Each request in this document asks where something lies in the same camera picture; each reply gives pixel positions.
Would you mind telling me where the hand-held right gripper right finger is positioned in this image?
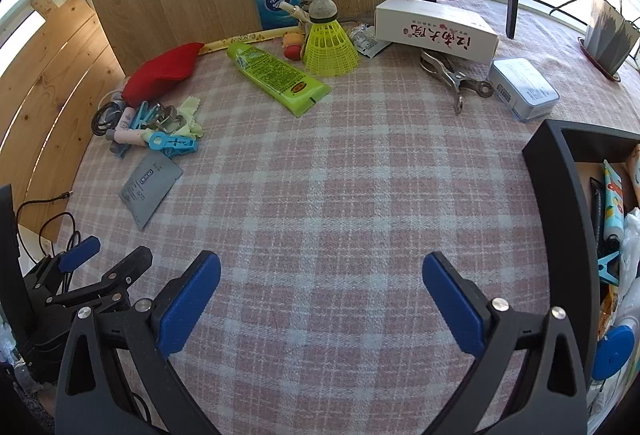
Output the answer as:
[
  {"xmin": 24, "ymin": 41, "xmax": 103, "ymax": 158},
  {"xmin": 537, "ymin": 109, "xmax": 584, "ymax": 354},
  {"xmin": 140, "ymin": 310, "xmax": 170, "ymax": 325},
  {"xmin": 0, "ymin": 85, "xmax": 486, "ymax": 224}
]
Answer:
[{"xmin": 421, "ymin": 251, "xmax": 588, "ymax": 435}]

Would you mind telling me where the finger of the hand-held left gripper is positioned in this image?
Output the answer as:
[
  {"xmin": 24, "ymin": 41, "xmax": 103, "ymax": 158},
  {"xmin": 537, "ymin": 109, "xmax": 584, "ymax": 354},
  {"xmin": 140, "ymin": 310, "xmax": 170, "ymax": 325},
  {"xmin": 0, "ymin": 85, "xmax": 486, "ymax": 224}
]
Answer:
[
  {"xmin": 47, "ymin": 236, "xmax": 102, "ymax": 296},
  {"xmin": 47, "ymin": 246, "xmax": 153, "ymax": 311}
]

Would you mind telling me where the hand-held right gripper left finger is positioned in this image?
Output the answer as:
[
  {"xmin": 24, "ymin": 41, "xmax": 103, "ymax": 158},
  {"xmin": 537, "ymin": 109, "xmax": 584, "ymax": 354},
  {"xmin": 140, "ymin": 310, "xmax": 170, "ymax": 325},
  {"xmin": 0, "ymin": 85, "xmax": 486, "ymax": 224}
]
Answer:
[{"xmin": 55, "ymin": 251, "xmax": 223, "ymax": 435}]

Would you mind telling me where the black storage box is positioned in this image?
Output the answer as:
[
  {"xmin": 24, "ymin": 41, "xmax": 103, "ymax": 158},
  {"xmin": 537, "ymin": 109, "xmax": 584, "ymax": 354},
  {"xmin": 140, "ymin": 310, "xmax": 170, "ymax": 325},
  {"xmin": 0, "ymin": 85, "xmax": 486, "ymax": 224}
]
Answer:
[{"xmin": 522, "ymin": 119, "xmax": 640, "ymax": 435}]

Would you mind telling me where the cartoon doll keychain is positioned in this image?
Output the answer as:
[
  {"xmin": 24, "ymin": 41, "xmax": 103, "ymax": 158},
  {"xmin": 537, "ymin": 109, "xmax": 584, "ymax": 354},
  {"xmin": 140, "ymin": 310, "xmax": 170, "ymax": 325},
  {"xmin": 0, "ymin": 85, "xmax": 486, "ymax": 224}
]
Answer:
[{"xmin": 282, "ymin": 31, "xmax": 306, "ymax": 62}]

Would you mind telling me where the yellow shuttlecock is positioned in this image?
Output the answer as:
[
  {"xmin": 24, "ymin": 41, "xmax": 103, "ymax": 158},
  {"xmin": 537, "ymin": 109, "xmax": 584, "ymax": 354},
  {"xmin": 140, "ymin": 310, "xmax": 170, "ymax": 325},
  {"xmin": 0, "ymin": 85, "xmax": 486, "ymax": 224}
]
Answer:
[{"xmin": 302, "ymin": 0, "xmax": 360, "ymax": 77}]

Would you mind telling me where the pink plaid desktop cloth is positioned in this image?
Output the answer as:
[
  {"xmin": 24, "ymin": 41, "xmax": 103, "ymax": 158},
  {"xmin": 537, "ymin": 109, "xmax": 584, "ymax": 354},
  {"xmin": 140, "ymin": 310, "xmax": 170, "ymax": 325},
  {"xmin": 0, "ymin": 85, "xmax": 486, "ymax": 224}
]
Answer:
[{"xmin": 52, "ymin": 0, "xmax": 640, "ymax": 435}]

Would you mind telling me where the grey sachet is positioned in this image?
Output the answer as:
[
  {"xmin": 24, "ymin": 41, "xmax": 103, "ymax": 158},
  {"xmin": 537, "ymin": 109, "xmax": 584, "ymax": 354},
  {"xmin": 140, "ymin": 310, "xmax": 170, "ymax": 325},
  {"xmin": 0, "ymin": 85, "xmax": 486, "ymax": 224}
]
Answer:
[{"xmin": 119, "ymin": 151, "xmax": 185, "ymax": 232}]

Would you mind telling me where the pink lip balm tube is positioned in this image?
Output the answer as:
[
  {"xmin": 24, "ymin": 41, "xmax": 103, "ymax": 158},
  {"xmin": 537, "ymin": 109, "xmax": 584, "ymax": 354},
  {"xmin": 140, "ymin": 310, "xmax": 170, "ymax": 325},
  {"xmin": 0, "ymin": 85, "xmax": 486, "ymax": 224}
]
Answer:
[{"xmin": 114, "ymin": 127, "xmax": 151, "ymax": 146}]

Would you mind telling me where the light blue clothespin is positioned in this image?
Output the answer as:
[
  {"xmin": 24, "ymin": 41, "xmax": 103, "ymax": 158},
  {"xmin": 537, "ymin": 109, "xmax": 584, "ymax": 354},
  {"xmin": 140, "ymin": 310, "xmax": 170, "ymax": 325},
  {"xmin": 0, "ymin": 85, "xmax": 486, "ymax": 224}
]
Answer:
[{"xmin": 107, "ymin": 101, "xmax": 166, "ymax": 159}]

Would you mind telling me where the grey metal binder clip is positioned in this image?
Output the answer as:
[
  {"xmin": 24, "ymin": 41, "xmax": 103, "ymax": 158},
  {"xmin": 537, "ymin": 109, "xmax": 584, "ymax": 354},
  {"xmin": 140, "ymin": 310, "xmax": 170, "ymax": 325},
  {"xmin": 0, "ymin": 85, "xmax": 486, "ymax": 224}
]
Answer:
[{"xmin": 157, "ymin": 112, "xmax": 183, "ymax": 134}]

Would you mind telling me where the blue round tape measure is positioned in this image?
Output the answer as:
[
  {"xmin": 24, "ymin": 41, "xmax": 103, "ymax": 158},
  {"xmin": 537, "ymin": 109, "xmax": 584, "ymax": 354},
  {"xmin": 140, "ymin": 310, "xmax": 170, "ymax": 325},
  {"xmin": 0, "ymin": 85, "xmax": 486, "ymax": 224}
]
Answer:
[{"xmin": 592, "ymin": 325, "xmax": 636, "ymax": 383}]

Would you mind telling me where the yellow-green cloth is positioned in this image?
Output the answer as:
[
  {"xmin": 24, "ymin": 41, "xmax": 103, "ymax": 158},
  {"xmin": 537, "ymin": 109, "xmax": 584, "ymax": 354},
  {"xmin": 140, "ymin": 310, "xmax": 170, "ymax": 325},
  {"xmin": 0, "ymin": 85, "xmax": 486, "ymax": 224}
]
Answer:
[{"xmin": 140, "ymin": 96, "xmax": 206, "ymax": 142}]

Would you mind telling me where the wooden slat panel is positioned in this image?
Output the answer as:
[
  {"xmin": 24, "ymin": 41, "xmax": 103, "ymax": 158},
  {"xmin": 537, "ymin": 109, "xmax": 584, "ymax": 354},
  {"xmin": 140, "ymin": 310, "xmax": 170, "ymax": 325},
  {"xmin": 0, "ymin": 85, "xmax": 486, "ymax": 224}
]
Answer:
[{"xmin": 0, "ymin": 0, "xmax": 126, "ymax": 241}]

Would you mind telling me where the white plastic bag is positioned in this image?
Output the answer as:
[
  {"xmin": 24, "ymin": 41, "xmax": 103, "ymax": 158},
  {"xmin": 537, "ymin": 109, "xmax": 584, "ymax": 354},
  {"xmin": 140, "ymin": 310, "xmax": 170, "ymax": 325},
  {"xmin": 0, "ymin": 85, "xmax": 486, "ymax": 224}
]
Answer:
[{"xmin": 617, "ymin": 209, "xmax": 640, "ymax": 301}]

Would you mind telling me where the fruit print tube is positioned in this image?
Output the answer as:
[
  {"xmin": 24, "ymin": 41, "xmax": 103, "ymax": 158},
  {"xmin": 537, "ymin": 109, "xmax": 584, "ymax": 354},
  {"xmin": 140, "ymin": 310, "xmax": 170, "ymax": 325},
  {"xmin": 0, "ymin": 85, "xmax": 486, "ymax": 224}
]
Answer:
[{"xmin": 602, "ymin": 160, "xmax": 626, "ymax": 241}]

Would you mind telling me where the red pouch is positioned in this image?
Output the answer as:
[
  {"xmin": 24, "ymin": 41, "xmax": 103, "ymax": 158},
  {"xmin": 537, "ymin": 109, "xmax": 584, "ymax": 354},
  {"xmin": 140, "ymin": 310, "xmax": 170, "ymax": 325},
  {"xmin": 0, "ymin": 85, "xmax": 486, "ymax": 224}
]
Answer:
[{"xmin": 121, "ymin": 42, "xmax": 206, "ymax": 107}]

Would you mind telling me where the blue and white tin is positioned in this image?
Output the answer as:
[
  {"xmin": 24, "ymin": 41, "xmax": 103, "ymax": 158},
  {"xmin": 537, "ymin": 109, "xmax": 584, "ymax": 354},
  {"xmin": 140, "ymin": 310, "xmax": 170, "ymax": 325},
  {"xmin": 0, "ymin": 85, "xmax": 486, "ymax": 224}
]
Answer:
[{"xmin": 487, "ymin": 58, "xmax": 560, "ymax": 123}]

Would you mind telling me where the green tube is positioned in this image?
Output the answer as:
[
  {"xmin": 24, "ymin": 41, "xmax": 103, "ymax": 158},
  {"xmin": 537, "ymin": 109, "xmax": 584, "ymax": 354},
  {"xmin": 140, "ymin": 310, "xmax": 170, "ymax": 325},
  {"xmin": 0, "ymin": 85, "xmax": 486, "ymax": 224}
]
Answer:
[{"xmin": 226, "ymin": 41, "xmax": 332, "ymax": 118}]

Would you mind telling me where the yellow chopstick sleeve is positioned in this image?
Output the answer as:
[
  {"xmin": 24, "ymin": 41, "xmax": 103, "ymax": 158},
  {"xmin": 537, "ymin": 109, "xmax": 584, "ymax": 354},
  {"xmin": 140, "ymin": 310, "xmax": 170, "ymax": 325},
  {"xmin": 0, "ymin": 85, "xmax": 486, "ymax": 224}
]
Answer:
[{"xmin": 197, "ymin": 26, "xmax": 301, "ymax": 57}]

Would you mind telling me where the small white sachet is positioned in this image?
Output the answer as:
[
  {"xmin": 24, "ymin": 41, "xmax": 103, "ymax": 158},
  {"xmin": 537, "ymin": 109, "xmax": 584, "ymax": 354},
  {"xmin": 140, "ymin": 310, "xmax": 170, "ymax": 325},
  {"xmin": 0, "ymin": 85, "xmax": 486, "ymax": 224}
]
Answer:
[{"xmin": 349, "ymin": 25, "xmax": 392, "ymax": 60}]

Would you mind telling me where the white box with red print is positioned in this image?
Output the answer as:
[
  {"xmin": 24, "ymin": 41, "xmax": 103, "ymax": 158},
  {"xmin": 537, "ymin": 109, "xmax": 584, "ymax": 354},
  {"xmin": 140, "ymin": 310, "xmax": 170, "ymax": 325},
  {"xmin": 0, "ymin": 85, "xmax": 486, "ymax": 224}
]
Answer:
[{"xmin": 375, "ymin": 0, "xmax": 499, "ymax": 66}]

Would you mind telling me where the grey striped holder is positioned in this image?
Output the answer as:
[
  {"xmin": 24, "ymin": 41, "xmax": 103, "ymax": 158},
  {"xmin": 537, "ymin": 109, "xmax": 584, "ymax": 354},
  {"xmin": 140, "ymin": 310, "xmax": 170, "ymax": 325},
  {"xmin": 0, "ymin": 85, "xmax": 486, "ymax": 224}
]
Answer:
[{"xmin": 580, "ymin": 0, "xmax": 640, "ymax": 78}]

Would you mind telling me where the black coiled cable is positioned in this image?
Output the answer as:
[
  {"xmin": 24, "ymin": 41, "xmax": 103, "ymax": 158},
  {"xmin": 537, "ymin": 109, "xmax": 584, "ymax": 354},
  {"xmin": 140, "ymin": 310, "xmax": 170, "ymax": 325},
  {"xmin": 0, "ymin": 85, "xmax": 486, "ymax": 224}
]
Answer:
[{"xmin": 91, "ymin": 99, "xmax": 126, "ymax": 138}]

